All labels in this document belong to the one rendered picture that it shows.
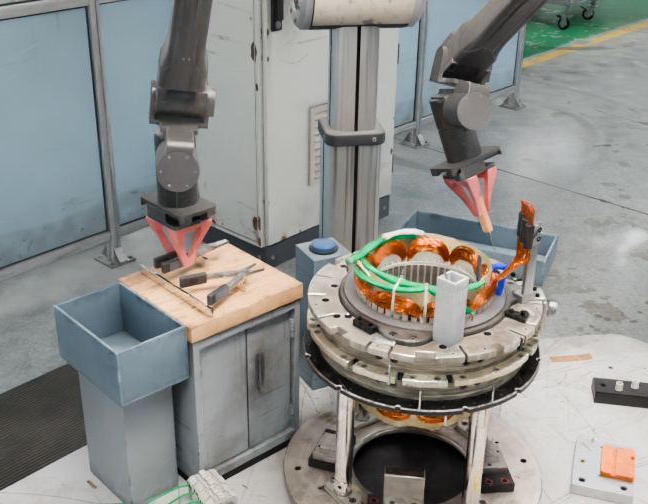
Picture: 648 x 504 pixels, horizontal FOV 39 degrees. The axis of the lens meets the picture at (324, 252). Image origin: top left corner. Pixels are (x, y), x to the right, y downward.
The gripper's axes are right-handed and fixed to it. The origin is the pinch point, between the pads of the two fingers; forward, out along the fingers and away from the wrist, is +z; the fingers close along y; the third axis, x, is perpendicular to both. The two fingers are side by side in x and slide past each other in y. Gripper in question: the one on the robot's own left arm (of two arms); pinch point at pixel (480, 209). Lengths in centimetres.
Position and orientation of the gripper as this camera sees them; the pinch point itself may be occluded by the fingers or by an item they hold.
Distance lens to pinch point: 152.1
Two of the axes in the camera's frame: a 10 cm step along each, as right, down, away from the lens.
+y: 8.3, -4.0, 4.0
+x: -4.6, -0.8, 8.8
